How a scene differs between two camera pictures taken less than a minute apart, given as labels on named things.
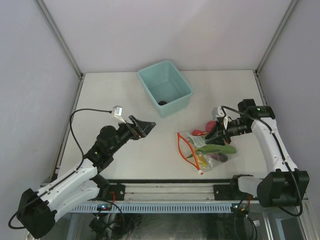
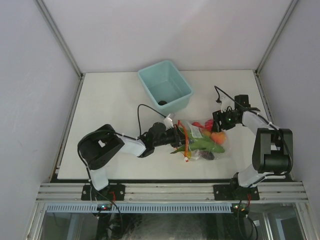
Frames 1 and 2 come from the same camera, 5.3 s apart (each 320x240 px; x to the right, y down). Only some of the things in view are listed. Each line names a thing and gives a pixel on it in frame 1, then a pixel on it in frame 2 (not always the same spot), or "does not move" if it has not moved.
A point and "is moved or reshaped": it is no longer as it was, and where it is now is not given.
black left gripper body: (131, 133) -> (172, 136)
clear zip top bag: (203, 155) is moved or reshaped
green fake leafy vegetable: (215, 148) -> (197, 143)
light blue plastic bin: (164, 82) does not move
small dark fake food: (161, 103) does not move
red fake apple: (209, 126) does not move
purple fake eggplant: (220, 157) -> (207, 155)
